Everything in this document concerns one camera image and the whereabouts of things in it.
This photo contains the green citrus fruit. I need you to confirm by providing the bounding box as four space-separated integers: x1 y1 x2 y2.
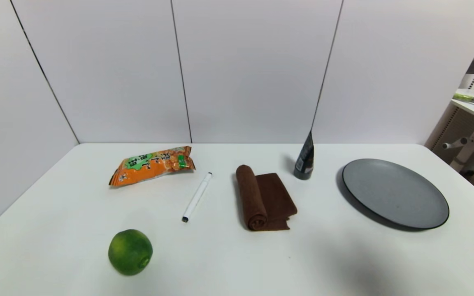
108 229 153 276

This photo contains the orange snack bag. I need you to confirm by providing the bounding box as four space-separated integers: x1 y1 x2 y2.
109 146 196 187

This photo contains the brown towel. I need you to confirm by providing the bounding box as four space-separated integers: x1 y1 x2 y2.
236 164 298 231

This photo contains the white marker pen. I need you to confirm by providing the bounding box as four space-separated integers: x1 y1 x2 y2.
181 172 213 223

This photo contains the black squeeze tube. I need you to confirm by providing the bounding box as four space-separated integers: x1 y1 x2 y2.
294 130 315 180

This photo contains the gray round plate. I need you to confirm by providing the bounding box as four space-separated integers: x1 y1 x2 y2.
342 158 450 230

